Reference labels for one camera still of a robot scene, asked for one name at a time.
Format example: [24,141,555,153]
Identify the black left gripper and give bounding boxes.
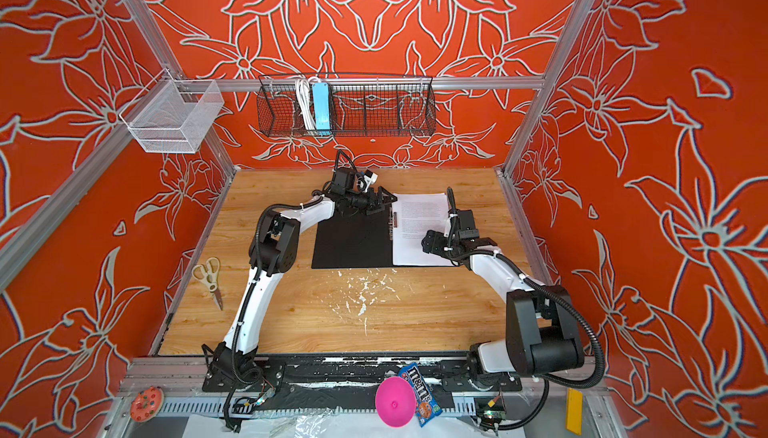
[343,188,395,214]

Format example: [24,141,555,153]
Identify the blue folder black inside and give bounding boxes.
[311,201,394,269]

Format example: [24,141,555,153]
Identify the printed paper sheet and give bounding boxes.
[391,193,451,267]

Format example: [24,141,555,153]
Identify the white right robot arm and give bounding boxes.
[421,188,606,389]

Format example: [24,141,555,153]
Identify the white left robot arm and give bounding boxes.
[202,151,398,392]

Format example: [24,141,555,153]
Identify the metal folder clip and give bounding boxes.
[389,209,398,241]

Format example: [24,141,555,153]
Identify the blue box in basket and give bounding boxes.
[311,82,331,134]

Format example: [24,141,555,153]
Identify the pink funnel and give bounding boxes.
[375,376,417,428]

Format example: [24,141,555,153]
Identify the blue candy bag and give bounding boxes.
[398,362,443,427]

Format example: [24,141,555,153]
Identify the yellow block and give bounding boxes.
[565,388,583,436]

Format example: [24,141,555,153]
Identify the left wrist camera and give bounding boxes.
[354,169,378,193]

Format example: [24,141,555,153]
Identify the black wire wall basket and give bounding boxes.
[256,74,437,138]

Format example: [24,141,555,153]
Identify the white cable bundle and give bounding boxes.
[295,77,316,132]

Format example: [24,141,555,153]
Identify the scissors with cream handles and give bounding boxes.
[192,256,223,311]

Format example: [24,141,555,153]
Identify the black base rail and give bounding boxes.
[202,351,522,413]

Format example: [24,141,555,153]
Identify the white mesh wall basket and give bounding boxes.
[119,80,224,154]

